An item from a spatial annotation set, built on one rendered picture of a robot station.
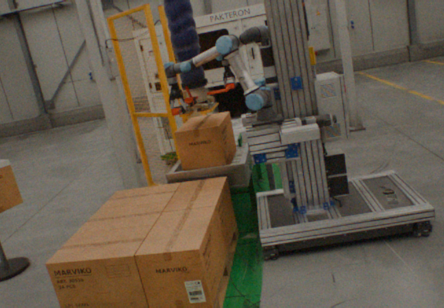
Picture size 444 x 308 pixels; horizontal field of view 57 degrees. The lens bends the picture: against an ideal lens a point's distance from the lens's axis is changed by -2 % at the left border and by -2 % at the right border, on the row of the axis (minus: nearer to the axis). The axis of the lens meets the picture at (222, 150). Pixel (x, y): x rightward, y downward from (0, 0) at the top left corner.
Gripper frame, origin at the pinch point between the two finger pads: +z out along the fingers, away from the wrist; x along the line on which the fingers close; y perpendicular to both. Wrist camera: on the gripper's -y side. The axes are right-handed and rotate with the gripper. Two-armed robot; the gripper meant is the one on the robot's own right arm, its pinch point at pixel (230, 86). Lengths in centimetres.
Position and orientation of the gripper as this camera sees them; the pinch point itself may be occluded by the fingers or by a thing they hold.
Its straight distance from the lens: 394.0
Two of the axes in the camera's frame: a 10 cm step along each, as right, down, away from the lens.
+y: -1.6, 2.8, -9.5
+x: 9.7, -1.3, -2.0
